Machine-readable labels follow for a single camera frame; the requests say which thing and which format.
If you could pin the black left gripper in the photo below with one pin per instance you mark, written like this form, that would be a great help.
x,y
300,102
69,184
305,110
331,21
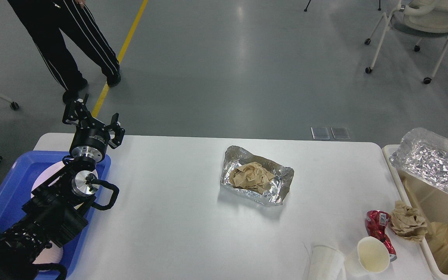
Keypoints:
x,y
88,141

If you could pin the clear plastic bottle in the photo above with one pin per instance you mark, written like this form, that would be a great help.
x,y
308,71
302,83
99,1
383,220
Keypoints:
x,y
424,155

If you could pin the pink plate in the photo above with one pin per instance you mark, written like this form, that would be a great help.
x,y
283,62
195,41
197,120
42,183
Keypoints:
x,y
49,171

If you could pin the brown paper bag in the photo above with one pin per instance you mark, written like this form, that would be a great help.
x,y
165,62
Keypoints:
x,y
437,239

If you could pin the aluminium foil tray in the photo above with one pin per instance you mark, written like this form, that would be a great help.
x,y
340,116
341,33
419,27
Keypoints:
x,y
279,186

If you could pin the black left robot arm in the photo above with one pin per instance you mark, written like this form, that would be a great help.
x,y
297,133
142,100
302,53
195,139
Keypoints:
x,y
56,213

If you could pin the white plastic bin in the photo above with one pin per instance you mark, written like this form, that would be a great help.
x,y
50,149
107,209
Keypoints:
x,y
433,203

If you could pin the crumpled brown paper ball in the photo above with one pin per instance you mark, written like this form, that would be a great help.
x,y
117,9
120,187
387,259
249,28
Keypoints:
x,y
251,176
408,222

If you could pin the red can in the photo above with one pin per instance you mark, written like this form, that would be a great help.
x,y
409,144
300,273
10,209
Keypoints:
x,y
376,224

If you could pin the walking person black trousers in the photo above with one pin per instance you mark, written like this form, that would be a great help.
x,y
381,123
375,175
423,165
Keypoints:
x,y
47,21

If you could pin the white paper cup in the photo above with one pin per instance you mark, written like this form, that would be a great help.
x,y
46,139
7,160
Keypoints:
x,y
370,256

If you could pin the right metal floor plate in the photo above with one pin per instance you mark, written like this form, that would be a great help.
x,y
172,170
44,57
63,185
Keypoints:
x,y
340,133

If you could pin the metal floor plate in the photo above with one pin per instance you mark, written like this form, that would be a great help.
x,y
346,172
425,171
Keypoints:
x,y
320,133
340,133

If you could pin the left metal floor plate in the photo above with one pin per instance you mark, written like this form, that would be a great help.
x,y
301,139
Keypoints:
x,y
320,133

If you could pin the white office chair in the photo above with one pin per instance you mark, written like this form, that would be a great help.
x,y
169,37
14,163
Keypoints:
x,y
424,19

